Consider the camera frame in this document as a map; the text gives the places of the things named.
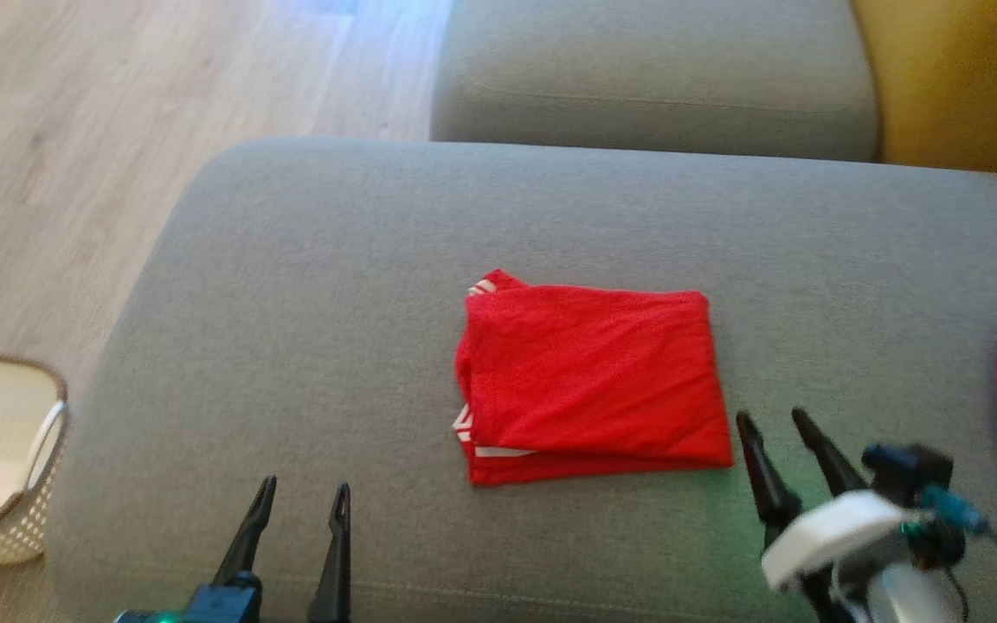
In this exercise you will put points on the yellow sofa backrest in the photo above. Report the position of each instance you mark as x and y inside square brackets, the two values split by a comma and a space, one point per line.
[957, 78]

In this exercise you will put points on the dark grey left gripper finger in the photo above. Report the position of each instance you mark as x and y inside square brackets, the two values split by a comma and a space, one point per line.
[336, 562]
[249, 532]

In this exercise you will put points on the red white-striped jersey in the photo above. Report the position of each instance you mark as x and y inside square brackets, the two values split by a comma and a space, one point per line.
[594, 381]

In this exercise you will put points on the small grey sofa cushion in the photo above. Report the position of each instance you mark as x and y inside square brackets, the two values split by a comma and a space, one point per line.
[654, 78]

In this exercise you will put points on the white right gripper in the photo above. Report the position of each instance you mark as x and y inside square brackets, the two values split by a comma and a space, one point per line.
[836, 532]

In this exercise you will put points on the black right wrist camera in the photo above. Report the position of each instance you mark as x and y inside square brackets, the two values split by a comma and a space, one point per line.
[910, 472]

